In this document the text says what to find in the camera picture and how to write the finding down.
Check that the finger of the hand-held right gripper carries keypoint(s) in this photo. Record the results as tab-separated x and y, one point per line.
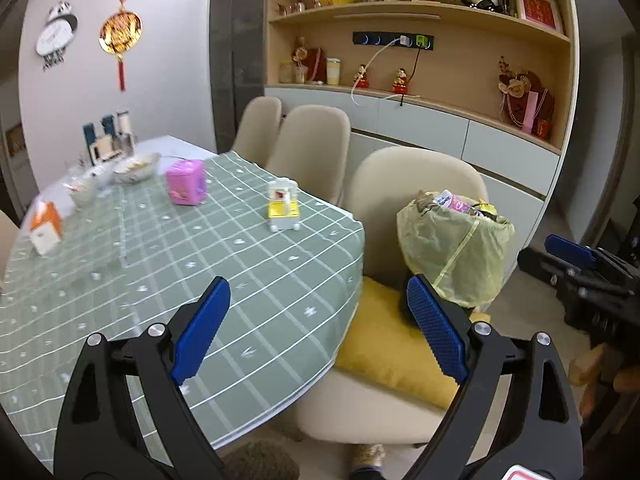
545	265
570	250

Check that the yellow snack packet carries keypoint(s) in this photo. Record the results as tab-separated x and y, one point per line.
482	208

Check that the fuzzy brown slipper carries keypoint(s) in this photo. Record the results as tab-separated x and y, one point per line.
260	460

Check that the large patterned bowl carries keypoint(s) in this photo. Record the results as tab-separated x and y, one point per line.
136	170

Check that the beige dining chair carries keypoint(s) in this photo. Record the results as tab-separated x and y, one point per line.
255	130
310	150
380	180

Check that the yellow seat cushion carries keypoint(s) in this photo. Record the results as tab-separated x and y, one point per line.
390	350

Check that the clear glass jar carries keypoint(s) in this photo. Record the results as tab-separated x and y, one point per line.
285	72

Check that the black power strip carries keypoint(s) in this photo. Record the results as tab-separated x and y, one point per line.
375	40

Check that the person's right hand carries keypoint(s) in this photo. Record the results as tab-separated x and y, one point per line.
590	365

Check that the blue white wrapper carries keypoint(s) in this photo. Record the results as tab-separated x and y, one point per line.
443	197

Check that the red framed picture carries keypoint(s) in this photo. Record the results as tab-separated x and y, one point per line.
539	8

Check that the red gift bag with flowers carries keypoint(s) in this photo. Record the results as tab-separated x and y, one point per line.
312	62

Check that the red gold hanging ornament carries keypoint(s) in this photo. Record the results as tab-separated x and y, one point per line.
121	32

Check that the dark teal bottle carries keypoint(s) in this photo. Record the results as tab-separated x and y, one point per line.
89	132

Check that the small red figurine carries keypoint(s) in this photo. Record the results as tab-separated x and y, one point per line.
362	77
401	82

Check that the small wall picture frame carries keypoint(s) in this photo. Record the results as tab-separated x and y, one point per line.
15	140

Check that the copper teaware set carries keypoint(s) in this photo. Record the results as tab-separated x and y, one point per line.
290	7

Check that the white bottle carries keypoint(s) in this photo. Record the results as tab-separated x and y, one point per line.
123	121

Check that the white charger plug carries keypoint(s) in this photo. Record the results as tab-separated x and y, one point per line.
403	40

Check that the orange white box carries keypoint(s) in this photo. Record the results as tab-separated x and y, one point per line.
46	230

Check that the panda wall clock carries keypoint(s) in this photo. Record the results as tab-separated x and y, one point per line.
55	37

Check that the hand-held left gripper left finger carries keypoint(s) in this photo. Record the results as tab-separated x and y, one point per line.
202	327

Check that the small red box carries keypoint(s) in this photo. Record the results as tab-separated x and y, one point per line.
544	129

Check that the dark blue bottle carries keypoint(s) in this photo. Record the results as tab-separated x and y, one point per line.
107	125

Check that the green charger plug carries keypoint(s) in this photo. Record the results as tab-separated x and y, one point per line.
421	42

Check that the white sideboard cabinet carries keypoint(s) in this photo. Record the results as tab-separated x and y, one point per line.
425	120

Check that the wooden wall shelf unit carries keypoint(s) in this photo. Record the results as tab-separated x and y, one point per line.
465	75

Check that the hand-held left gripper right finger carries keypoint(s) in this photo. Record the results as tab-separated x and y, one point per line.
437	330

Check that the cream tumbler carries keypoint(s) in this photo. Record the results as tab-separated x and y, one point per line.
333	71

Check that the green checked tablecloth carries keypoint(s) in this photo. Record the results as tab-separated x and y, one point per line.
250	280

